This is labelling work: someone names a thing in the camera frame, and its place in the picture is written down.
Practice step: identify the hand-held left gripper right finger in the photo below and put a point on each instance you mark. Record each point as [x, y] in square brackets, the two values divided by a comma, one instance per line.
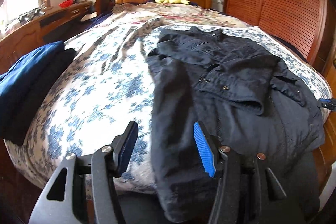
[206, 153]

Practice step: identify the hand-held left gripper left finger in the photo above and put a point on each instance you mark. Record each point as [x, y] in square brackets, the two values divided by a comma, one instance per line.
[127, 150]

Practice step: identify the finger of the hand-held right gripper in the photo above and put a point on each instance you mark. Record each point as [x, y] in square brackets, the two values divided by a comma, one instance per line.
[329, 104]

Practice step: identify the black jacket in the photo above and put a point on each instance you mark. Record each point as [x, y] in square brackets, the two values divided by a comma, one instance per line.
[236, 77]

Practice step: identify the blue floral bedsheet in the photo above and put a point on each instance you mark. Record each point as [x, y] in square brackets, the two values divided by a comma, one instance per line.
[92, 98]

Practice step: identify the navy blue blanket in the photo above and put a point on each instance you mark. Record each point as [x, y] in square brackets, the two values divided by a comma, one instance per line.
[291, 49]

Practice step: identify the folded black garment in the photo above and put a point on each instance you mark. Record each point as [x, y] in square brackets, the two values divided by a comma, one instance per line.
[34, 111]

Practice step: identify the folded blue garment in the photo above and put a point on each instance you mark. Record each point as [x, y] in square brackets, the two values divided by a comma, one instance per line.
[23, 74]

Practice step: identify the pink floral quilt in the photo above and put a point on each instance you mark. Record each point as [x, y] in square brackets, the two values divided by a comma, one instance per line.
[183, 12]

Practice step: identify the wooden desk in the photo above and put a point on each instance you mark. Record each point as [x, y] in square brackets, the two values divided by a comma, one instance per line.
[31, 35]

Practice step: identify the wooden chair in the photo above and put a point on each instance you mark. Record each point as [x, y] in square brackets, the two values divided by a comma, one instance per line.
[102, 1]

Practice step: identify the black tools on desk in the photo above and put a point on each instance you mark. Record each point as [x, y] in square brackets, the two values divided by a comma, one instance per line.
[32, 14]

